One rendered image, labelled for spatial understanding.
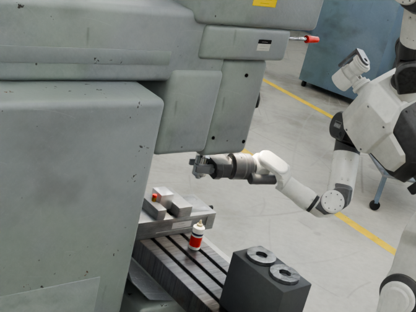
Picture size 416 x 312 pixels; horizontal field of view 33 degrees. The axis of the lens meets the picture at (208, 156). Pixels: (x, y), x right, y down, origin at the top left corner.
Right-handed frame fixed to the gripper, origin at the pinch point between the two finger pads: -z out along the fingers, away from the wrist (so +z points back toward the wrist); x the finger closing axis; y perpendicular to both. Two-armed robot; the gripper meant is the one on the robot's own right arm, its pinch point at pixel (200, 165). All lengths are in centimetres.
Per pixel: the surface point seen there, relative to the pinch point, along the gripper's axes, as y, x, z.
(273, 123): 126, -363, 261
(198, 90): -31.0, 16.2, -14.7
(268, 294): 17, 48, 5
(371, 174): 127, -255, 304
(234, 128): -17.5, 9.5, 3.4
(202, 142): -14.5, 14.7, -9.1
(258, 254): 13.0, 33.5, 8.0
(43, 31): -46, 27, -62
